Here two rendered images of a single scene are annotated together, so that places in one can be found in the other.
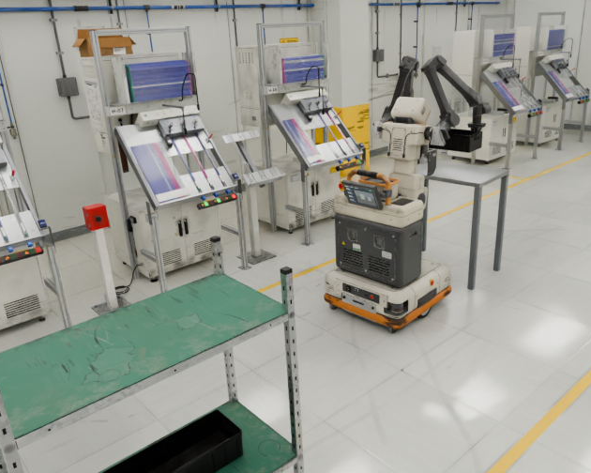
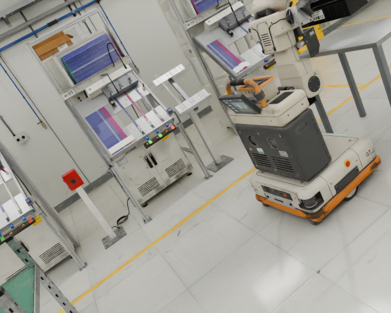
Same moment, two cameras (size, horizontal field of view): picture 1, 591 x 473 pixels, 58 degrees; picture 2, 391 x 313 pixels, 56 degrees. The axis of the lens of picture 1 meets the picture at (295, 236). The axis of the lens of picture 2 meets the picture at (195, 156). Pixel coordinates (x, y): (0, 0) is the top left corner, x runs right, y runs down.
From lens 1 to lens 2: 1.42 m
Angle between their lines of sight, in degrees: 23
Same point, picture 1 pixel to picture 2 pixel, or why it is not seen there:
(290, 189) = not seen: hidden behind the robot
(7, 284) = (36, 242)
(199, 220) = (162, 150)
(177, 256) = (156, 183)
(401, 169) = (282, 61)
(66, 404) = not seen: outside the picture
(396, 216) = (273, 117)
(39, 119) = (58, 109)
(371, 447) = not seen: outside the picture
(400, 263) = (296, 159)
